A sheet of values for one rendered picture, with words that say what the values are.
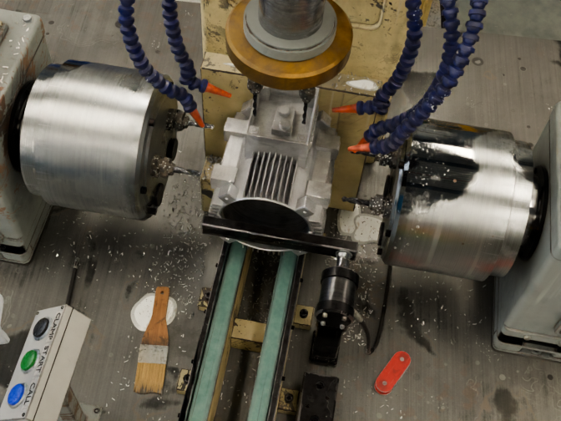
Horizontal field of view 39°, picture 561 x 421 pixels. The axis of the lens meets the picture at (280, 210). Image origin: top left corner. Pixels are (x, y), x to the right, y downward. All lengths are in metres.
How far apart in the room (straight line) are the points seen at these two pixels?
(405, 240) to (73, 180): 0.53
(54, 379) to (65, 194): 0.32
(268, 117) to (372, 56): 0.23
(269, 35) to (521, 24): 2.22
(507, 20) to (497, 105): 1.44
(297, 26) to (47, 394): 0.60
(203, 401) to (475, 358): 0.51
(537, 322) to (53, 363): 0.78
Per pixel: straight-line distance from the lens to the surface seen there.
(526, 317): 1.40
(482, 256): 1.26
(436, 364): 1.46
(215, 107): 1.40
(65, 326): 1.17
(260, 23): 1.11
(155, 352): 1.43
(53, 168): 1.29
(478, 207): 1.22
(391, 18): 1.35
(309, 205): 1.24
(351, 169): 1.47
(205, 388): 1.28
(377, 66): 1.43
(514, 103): 1.84
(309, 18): 1.08
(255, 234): 1.27
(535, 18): 3.29
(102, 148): 1.25
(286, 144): 1.24
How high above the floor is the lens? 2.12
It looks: 57 degrees down
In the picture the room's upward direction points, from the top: 5 degrees clockwise
